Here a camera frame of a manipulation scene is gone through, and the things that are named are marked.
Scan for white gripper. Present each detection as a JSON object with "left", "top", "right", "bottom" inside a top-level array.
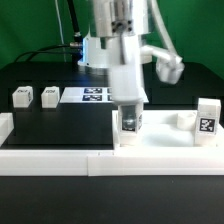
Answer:
[{"left": 108, "top": 35, "right": 184, "bottom": 104}]

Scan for white square table top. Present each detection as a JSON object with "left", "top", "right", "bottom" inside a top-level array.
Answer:
[{"left": 112, "top": 110, "right": 224, "bottom": 150}]

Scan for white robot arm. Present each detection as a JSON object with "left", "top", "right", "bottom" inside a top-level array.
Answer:
[{"left": 86, "top": 0, "right": 184, "bottom": 106}]

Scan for white sheet with markers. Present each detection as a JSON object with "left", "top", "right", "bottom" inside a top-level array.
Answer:
[{"left": 59, "top": 86, "right": 150, "bottom": 104}]

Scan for white U-shaped fence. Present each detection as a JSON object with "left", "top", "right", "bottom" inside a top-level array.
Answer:
[{"left": 0, "top": 113, "right": 224, "bottom": 176}]

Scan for black cables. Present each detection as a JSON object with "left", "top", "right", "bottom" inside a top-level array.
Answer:
[{"left": 13, "top": 0, "right": 84, "bottom": 64}]

